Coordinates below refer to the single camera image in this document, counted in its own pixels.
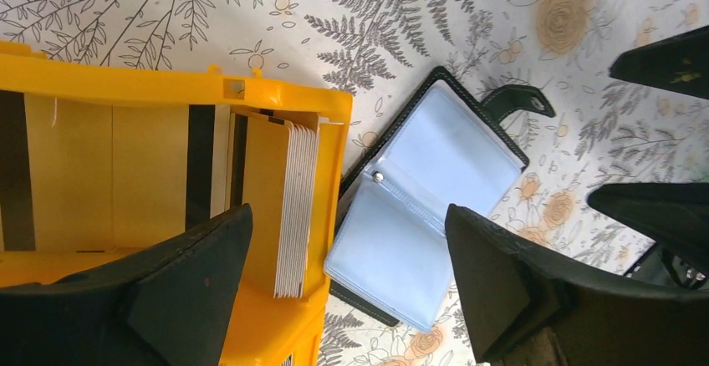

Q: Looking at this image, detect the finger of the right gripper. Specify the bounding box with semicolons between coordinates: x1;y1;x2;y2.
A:
587;182;708;270
610;26;708;99

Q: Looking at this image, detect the orange bin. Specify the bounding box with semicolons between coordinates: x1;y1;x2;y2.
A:
1;42;352;365

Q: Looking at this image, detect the black leather card holder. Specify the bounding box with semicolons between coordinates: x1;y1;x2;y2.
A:
324;66;555;331

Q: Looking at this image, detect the floral table mat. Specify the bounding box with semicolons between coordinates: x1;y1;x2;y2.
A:
0;0;709;366

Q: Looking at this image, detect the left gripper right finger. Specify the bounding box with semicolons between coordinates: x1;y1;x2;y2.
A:
445;205;708;365

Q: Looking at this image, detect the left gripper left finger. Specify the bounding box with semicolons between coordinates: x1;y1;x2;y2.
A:
1;205;252;365

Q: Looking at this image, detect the card in right orange bin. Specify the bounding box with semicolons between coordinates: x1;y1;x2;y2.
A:
230;110;319;298

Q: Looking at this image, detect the flat card in right bin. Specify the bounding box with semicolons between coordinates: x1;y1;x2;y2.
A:
0;90;231;254

